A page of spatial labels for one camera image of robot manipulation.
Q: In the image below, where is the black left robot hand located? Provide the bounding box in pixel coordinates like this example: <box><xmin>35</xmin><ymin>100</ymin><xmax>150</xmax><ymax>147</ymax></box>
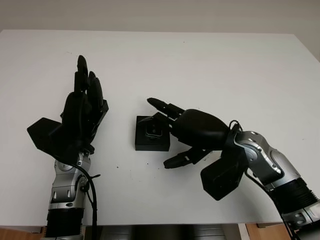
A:
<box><xmin>59</xmin><ymin>54</ymin><xmax>105</xmax><ymax>155</ymax></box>

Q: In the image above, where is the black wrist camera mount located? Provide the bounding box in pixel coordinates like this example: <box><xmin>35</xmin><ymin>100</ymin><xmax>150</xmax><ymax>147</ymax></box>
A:
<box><xmin>200</xmin><ymin>146</ymin><xmax>249</xmax><ymax>202</ymax></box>
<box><xmin>26</xmin><ymin>116</ymin><xmax>76</xmax><ymax>161</ymax></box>

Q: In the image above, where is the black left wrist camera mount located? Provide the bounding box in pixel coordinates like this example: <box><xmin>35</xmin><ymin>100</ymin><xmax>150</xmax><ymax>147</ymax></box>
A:
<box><xmin>26</xmin><ymin>116</ymin><xmax>76</xmax><ymax>161</ymax></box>

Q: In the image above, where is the black printed box lid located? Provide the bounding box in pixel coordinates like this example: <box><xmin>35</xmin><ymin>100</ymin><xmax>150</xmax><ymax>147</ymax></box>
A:
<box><xmin>91</xmin><ymin>98</ymin><xmax>110</xmax><ymax>136</ymax></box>

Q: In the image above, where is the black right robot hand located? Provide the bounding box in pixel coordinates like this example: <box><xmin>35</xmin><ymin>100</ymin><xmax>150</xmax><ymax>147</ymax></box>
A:
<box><xmin>138</xmin><ymin>97</ymin><xmax>232</xmax><ymax>170</ymax></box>

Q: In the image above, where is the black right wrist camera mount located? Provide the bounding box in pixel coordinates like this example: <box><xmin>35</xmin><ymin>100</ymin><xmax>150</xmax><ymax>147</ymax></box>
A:
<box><xmin>200</xmin><ymin>146</ymin><xmax>249</xmax><ymax>202</ymax></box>

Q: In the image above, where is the dark grey robot torso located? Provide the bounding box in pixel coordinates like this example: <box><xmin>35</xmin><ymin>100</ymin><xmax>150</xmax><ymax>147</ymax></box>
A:
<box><xmin>84</xmin><ymin>224</ymin><xmax>226</xmax><ymax>240</ymax></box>

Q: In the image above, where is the black camera box base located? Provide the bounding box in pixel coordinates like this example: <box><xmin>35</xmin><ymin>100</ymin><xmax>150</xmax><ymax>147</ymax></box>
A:
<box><xmin>134</xmin><ymin>115</ymin><xmax>172</xmax><ymax>152</ymax></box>

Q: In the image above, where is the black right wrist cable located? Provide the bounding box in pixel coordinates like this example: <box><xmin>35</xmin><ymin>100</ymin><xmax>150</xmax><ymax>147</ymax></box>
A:
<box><xmin>228</xmin><ymin>119</ymin><xmax>302</xmax><ymax>240</ymax></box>

